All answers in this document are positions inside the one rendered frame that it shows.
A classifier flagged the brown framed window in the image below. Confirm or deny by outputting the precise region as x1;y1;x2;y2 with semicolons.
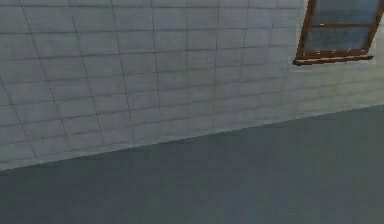
292;0;384;67

